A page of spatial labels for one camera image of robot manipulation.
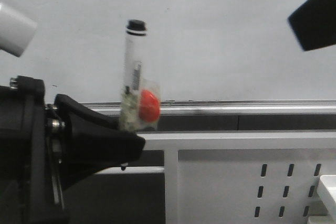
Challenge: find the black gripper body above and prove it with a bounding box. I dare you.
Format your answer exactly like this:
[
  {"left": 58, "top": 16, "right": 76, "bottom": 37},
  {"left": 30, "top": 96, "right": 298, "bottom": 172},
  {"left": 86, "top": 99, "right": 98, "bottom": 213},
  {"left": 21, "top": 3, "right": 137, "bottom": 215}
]
[{"left": 1, "top": 76, "right": 70, "bottom": 223}]

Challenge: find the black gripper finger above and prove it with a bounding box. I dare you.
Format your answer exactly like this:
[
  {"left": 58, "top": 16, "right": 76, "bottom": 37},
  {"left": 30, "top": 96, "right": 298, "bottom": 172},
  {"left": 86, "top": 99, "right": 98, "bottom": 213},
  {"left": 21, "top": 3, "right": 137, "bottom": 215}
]
[
  {"left": 54, "top": 94, "right": 145, "bottom": 189},
  {"left": 287, "top": 0, "right": 335, "bottom": 51}
]

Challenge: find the red round magnet taped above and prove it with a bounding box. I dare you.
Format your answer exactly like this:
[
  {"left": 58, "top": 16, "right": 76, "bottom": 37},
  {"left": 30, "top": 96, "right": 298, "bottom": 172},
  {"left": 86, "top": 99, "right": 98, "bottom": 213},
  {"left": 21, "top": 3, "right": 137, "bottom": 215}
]
[{"left": 138, "top": 79, "right": 161, "bottom": 130}]

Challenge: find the white whiteboard marker black tip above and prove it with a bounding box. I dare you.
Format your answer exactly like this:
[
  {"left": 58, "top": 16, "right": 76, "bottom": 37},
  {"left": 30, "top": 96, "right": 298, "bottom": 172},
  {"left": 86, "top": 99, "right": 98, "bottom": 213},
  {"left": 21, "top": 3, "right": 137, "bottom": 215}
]
[{"left": 119, "top": 19, "right": 147, "bottom": 132}]

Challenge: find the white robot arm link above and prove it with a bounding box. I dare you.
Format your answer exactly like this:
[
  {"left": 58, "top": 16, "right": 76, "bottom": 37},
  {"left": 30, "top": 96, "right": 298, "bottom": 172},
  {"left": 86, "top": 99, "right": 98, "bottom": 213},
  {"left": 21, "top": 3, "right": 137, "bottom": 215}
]
[{"left": 1, "top": 1, "right": 38, "bottom": 57}]

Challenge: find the white whiteboard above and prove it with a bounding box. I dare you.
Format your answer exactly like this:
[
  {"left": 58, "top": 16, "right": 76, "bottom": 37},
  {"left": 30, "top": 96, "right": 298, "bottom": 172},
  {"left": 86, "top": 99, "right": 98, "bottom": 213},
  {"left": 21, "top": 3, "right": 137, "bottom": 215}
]
[{"left": 1, "top": 0, "right": 335, "bottom": 102}]

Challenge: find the white plastic tray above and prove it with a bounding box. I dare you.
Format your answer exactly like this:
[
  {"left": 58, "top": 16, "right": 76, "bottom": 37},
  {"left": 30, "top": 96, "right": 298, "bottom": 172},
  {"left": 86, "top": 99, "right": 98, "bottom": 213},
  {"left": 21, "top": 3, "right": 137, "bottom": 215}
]
[{"left": 307, "top": 175, "right": 335, "bottom": 223}]

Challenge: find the white perforated metal panel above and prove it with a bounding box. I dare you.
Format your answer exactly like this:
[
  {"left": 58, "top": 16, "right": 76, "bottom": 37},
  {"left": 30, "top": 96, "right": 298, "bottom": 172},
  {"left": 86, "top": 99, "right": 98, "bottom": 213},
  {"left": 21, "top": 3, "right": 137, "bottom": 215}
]
[{"left": 178, "top": 149, "right": 335, "bottom": 223}]

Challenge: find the white metal stand frame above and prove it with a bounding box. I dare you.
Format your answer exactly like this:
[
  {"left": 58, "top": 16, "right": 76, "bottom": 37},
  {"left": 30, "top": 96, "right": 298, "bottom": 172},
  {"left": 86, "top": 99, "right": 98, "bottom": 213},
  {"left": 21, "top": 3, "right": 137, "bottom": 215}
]
[{"left": 94, "top": 131, "right": 336, "bottom": 224}]

